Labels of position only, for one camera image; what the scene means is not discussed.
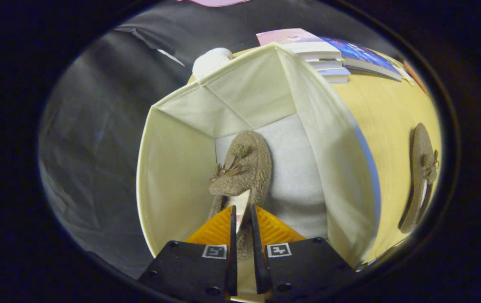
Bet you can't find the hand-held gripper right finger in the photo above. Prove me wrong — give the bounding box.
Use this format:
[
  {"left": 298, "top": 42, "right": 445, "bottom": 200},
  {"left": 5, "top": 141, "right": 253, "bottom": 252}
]
[{"left": 251, "top": 205, "right": 356, "bottom": 302}]

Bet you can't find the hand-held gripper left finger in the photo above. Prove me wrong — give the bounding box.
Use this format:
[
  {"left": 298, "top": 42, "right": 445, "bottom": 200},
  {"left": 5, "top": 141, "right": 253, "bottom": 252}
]
[{"left": 138, "top": 205, "right": 238, "bottom": 302}]

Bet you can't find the brown fuzzy shoe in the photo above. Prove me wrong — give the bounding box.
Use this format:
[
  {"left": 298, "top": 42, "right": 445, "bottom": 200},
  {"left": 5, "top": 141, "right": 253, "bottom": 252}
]
[
  {"left": 208, "top": 130, "right": 273, "bottom": 259},
  {"left": 399, "top": 123, "right": 440, "bottom": 234}
]

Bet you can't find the cream fabric storage box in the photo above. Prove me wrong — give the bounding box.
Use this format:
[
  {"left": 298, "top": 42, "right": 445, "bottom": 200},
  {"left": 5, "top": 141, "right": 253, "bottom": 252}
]
[{"left": 136, "top": 43, "right": 381, "bottom": 270}]

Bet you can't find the black backdrop cloth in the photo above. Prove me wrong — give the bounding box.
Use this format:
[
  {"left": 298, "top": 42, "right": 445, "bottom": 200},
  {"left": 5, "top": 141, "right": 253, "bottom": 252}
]
[{"left": 38, "top": 0, "right": 396, "bottom": 279}]

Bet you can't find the white plush object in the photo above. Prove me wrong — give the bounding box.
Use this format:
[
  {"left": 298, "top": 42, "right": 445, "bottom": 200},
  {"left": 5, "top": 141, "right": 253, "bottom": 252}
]
[{"left": 192, "top": 48, "right": 234, "bottom": 80}]

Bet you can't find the white book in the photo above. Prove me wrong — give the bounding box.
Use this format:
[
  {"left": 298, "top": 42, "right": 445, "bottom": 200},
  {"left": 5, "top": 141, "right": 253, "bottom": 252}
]
[{"left": 310, "top": 60, "right": 351, "bottom": 84}]

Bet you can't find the pink cover book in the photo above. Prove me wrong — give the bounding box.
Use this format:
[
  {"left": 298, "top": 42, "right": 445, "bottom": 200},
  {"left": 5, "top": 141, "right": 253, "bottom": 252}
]
[{"left": 256, "top": 28, "right": 343, "bottom": 62}]

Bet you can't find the blue cover book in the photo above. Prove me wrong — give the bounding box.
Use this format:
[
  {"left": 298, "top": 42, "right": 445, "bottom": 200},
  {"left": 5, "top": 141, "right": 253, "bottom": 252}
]
[{"left": 319, "top": 36, "right": 403, "bottom": 82}]

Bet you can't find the orange object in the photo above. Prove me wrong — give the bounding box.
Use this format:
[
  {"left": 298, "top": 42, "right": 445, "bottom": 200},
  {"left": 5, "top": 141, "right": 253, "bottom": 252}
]
[{"left": 404, "top": 60, "right": 428, "bottom": 95}]

